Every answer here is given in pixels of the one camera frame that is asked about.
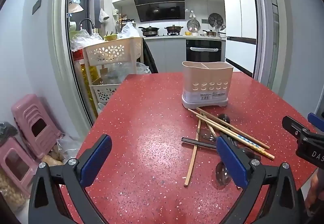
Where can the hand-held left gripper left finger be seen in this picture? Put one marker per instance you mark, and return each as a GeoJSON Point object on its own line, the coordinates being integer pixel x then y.
{"type": "Point", "coordinates": [97, 155]}

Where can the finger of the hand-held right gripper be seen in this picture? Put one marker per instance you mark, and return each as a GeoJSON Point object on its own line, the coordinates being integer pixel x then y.
{"type": "Point", "coordinates": [295, 128]}
{"type": "Point", "coordinates": [316, 121]}

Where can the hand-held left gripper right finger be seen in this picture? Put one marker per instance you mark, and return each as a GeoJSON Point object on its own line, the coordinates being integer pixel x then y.
{"type": "Point", "coordinates": [231, 160]}

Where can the dark translucent spoon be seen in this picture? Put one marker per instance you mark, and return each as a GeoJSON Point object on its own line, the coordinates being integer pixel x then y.
{"type": "Point", "coordinates": [222, 176]}
{"type": "Point", "coordinates": [206, 135]}
{"type": "Point", "coordinates": [249, 153]}
{"type": "Point", "coordinates": [224, 119]}

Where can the wooden chopstick patterned end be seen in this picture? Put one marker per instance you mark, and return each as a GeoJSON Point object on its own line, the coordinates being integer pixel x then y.
{"type": "Point", "coordinates": [243, 138]}

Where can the beige plastic utensil holder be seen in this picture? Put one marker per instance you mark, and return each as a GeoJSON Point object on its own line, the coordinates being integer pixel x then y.
{"type": "Point", "coordinates": [206, 82]}

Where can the person's right hand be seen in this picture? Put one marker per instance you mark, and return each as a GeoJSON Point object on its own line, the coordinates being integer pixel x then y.
{"type": "Point", "coordinates": [316, 191]}

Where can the clear bag of food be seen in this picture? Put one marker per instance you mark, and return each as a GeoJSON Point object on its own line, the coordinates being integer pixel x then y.
{"type": "Point", "coordinates": [59, 155]}

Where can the pink plastic stool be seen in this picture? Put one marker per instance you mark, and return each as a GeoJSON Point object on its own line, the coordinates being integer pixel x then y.
{"type": "Point", "coordinates": [35, 122]}
{"type": "Point", "coordinates": [14, 163]}

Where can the yellow cooking oil bottle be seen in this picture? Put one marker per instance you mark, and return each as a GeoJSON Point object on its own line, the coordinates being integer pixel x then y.
{"type": "Point", "coordinates": [89, 82]}

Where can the black plastic bag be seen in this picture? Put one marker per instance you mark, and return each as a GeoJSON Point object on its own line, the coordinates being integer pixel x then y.
{"type": "Point", "coordinates": [7, 131]}

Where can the beige plastic basket rack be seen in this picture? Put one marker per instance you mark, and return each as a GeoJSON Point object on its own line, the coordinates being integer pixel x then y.
{"type": "Point", "coordinates": [111, 52]}

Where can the black hanging jacket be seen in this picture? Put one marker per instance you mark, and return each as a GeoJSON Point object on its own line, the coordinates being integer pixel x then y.
{"type": "Point", "coordinates": [149, 58]}

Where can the black built-in oven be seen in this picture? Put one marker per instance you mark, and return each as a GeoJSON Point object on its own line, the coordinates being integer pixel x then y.
{"type": "Point", "coordinates": [203, 53]}

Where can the pile of clear plastic bags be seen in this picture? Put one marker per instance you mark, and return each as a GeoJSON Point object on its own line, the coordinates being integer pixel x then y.
{"type": "Point", "coordinates": [84, 40]}

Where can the green colander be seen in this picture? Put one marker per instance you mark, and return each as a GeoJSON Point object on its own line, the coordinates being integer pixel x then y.
{"type": "Point", "coordinates": [110, 36]}

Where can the grey lower kitchen cabinets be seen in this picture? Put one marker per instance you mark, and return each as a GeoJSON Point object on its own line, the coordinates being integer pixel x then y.
{"type": "Point", "coordinates": [167, 54]}

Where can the stainless pot with lid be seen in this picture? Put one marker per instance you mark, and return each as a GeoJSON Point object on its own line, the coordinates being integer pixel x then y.
{"type": "Point", "coordinates": [210, 33]}

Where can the white refrigerator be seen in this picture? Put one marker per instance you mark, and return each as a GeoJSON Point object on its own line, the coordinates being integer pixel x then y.
{"type": "Point", "coordinates": [239, 11]}

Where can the metal spice rack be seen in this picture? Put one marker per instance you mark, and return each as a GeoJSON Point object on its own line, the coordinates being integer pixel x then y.
{"type": "Point", "coordinates": [125, 24]}

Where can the yellow bowl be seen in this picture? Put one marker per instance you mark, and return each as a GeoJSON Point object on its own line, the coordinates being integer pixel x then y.
{"type": "Point", "coordinates": [188, 33]}

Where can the grey round hanging rack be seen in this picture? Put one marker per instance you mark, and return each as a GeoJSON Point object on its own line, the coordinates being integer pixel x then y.
{"type": "Point", "coordinates": [215, 19]}

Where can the black kitchen faucet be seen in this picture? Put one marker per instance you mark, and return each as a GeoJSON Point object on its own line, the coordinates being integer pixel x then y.
{"type": "Point", "coordinates": [86, 21]}

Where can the black wok with lid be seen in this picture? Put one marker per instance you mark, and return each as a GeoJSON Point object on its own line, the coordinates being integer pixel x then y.
{"type": "Point", "coordinates": [149, 29]}

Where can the gas stove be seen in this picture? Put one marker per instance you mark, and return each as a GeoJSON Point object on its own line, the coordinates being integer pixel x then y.
{"type": "Point", "coordinates": [162, 34]}

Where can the hanging white plastic bag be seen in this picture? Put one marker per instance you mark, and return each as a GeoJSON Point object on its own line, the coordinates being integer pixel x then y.
{"type": "Point", "coordinates": [103, 16]}

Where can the round hanging steamer plate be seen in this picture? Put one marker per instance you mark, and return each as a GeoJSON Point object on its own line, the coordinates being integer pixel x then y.
{"type": "Point", "coordinates": [193, 25]}

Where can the brown cooking pot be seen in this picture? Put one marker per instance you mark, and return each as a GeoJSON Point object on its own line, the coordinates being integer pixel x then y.
{"type": "Point", "coordinates": [173, 28]}

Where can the black range hood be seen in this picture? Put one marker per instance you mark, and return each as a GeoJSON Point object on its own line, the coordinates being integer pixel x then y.
{"type": "Point", "coordinates": [160, 9]}

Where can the black wall switch panel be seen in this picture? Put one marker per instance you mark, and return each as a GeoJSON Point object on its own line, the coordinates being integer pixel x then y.
{"type": "Point", "coordinates": [37, 6]}

